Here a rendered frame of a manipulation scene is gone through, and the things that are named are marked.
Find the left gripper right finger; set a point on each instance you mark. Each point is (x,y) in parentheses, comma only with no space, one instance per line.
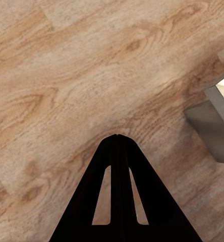
(166,221)

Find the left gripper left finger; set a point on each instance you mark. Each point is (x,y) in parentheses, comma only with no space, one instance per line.
(76,222)

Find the coffee table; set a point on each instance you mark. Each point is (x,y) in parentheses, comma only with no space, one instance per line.
(207,119)

